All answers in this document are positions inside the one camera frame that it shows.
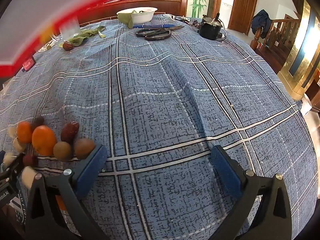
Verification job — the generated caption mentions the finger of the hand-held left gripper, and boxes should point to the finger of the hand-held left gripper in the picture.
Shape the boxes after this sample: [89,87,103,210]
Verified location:
[0,151,25,180]

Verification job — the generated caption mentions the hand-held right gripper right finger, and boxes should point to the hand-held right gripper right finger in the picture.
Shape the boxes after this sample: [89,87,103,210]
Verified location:
[210,145,292,240]

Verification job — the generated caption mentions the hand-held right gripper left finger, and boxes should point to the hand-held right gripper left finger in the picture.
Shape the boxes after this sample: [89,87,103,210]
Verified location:
[25,144,110,240]

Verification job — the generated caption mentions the small red fruit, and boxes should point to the small red fruit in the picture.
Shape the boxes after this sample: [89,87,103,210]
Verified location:
[22,154,38,167]

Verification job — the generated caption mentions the brown longan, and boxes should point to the brown longan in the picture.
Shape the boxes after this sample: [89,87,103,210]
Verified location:
[53,141,73,162]
[74,138,96,160]

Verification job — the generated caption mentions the small orange kumquat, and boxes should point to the small orange kumquat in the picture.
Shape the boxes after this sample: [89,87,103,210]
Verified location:
[16,121,33,143]

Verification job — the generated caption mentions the large orange kumquat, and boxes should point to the large orange kumquat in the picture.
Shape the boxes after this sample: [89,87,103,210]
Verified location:
[32,125,57,156]

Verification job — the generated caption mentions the dark wrinkled date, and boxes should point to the dark wrinkled date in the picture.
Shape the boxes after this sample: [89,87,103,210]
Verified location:
[31,116,45,130]

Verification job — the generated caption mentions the red cardboard box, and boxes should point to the red cardboard box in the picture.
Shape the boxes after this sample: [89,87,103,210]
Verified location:
[0,0,163,77]

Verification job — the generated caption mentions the blue plaid tablecloth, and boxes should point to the blue plaid tablecloth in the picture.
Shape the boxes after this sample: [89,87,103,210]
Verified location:
[0,14,318,240]

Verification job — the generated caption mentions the small red card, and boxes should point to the small red card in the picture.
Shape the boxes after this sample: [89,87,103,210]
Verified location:
[22,58,35,72]

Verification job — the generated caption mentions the golden framed panel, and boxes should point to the golden framed panel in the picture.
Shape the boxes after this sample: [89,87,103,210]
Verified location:
[277,0,320,100]

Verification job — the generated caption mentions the clear glass cup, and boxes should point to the clear glass cup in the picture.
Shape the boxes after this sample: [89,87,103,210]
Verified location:
[59,17,82,40]

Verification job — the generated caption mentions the black pot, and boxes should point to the black pot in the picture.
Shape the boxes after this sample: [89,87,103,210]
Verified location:
[198,12,225,40]

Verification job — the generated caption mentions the wooden stair railing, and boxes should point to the wooden stair railing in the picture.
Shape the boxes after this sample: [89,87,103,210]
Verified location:
[250,15,300,73]

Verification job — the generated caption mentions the green leaf in bowl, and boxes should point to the green leaf in bowl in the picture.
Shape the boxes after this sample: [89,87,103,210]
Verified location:
[117,10,145,28]

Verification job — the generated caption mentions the dark blue jacket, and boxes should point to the dark blue jacket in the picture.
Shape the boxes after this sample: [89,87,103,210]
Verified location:
[251,9,273,39]

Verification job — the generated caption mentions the blue pen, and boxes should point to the blue pen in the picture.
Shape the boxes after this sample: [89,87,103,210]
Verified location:
[132,24,176,29]

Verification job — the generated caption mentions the white bowl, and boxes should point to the white bowl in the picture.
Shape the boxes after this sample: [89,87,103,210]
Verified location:
[116,7,158,23]

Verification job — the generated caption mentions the brown wooden door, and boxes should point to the brown wooden door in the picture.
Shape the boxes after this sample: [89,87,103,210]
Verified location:
[227,0,259,34]

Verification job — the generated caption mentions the black handled scissors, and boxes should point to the black handled scissors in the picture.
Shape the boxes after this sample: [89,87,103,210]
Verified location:
[136,25,185,41]

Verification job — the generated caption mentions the dark cable bundle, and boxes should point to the dark cable bundle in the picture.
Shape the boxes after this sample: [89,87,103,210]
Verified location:
[175,16,204,29]

